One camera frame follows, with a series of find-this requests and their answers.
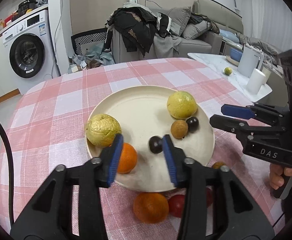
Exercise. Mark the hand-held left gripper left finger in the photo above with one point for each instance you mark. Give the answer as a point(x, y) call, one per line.
point(116, 160)

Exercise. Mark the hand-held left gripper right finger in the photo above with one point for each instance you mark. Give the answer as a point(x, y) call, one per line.
point(169, 160)

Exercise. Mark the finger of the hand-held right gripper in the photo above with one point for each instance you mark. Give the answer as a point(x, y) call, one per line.
point(223, 122)
point(236, 111)

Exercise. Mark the orange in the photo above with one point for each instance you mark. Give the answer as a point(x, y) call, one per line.
point(151, 207)
point(127, 157)

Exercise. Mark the dark plum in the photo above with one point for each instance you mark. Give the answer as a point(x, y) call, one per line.
point(193, 124)
point(155, 145)

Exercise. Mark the wrinkled yellow guava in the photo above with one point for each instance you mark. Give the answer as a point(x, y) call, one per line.
point(103, 132)

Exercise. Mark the yellow green guava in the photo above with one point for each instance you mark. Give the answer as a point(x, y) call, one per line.
point(181, 105)

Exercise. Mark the cream round plate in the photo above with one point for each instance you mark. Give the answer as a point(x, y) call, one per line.
point(141, 110)

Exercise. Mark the person's right hand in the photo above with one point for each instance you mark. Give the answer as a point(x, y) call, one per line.
point(275, 177)

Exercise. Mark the white paper roll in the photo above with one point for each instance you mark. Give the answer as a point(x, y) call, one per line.
point(255, 81)

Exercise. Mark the green lime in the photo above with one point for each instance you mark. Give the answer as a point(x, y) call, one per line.
point(227, 70)

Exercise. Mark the brown longan with stem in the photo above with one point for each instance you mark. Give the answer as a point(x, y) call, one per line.
point(218, 165)

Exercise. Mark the red tomato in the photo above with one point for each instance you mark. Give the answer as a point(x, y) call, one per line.
point(177, 205)

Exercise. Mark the white water dispenser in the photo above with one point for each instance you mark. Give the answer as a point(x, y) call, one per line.
point(248, 60)

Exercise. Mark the marble side table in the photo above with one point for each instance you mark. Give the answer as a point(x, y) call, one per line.
point(211, 62)

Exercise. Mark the grey quilted blanket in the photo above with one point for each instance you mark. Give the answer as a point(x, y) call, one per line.
point(258, 45)

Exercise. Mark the grey sofa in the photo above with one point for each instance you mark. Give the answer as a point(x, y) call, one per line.
point(201, 46)

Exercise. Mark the light blue pillow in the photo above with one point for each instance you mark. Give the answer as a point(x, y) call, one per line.
point(228, 35)

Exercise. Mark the pink checked tablecloth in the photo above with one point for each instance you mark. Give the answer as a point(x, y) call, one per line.
point(61, 100)

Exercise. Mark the small grey pillow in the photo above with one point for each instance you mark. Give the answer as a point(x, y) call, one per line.
point(196, 30)

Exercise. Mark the plastic bags heap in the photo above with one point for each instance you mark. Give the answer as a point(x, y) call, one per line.
point(93, 58)

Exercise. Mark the large grey pillow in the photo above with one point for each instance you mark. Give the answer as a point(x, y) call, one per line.
point(179, 20)

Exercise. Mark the black patterned bag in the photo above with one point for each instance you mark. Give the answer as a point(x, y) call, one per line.
point(88, 38)

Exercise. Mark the pile of dark clothes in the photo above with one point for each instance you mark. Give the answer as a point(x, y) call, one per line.
point(133, 27)

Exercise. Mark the white washing machine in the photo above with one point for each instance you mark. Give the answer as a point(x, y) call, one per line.
point(23, 55)

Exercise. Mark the red box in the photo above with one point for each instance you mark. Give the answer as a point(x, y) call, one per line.
point(10, 17)

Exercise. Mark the yellow bottle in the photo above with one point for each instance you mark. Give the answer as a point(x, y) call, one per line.
point(1, 23)

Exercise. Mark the black pressure cooker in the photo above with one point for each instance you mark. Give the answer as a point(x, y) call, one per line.
point(27, 5)

